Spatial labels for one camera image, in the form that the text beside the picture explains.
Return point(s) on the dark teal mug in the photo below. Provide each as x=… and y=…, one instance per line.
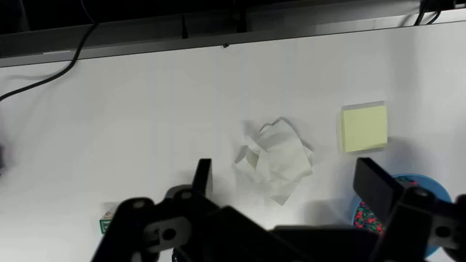
x=105, y=225

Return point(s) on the aluminium rail frame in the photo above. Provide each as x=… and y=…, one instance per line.
x=292, y=24

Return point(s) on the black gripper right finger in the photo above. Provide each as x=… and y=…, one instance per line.
x=417, y=224

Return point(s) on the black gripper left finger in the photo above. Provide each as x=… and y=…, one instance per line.
x=146, y=228

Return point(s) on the blue bowl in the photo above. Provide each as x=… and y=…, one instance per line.
x=433, y=186

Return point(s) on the colourful beads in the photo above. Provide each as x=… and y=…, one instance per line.
x=364, y=219

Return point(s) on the white paper towel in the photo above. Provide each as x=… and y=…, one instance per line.
x=281, y=165

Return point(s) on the yellow sticky note pad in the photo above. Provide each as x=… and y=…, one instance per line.
x=364, y=128

